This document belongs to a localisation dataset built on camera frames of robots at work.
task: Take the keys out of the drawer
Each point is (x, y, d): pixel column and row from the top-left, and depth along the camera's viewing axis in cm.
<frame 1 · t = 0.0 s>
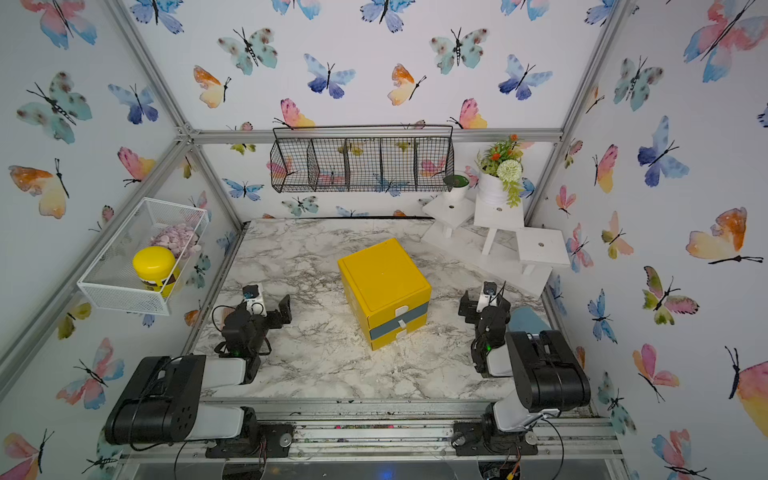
left hand: (275, 294, 90), fingers open
right hand: (487, 291, 91), fingers open
yellow plastic drawer cabinet: (388, 289, 79), point 22 cm above the table
white tiered step shelf: (488, 238, 105), point 11 cm above the table
small white pot green plant: (455, 188, 103), point 23 cm above the table
teal paddle board: (526, 319, 100), on the table
teal middle drawer: (399, 323, 84), point 11 cm above the table

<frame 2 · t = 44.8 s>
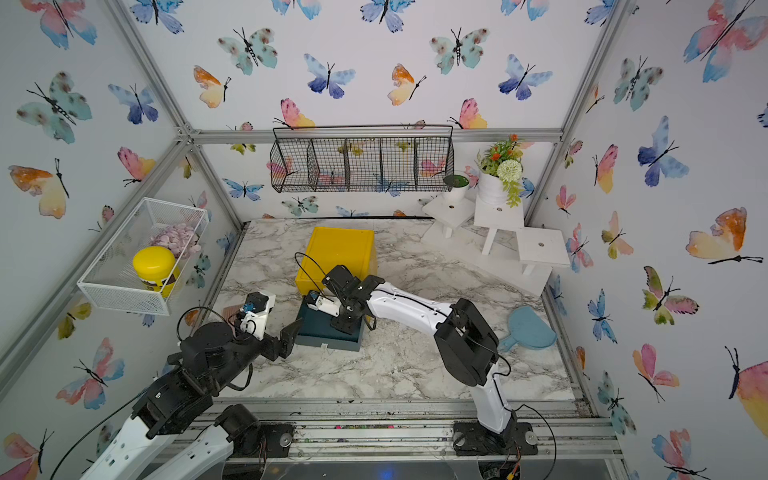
left hand: (287, 311, 68), fingers open
right hand: (340, 315, 85), fingers closed
yellow plastic drawer cabinet: (327, 248, 88), point 21 cm above the table
teal middle drawer: (313, 334, 80), point 14 cm above the table
the other named things where they were.

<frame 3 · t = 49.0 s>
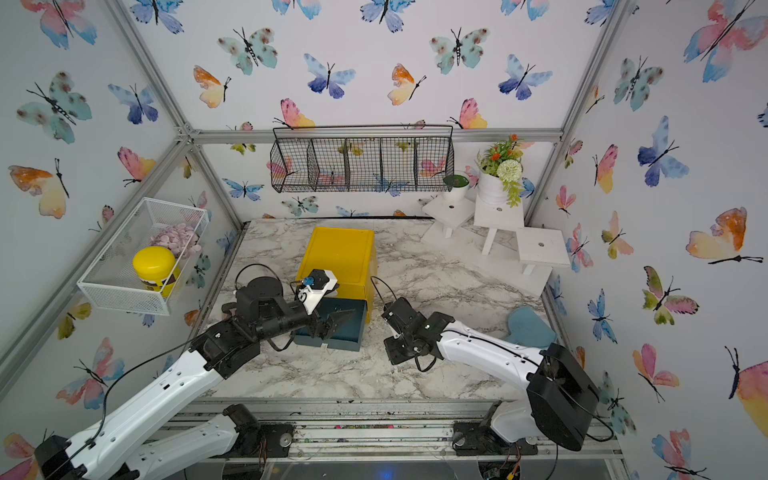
left hand: (344, 296, 68), fingers open
right hand: (393, 348, 81), fingers closed
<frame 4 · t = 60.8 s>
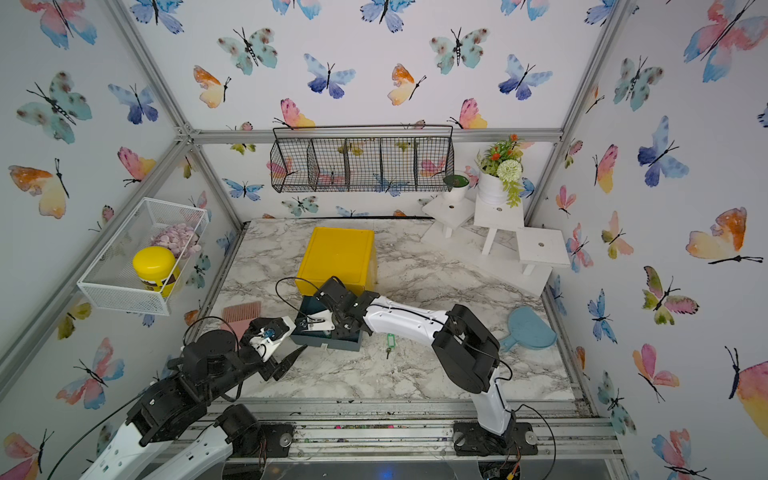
left hand: (293, 330, 68), fingers open
right hand: (333, 311, 86), fingers closed
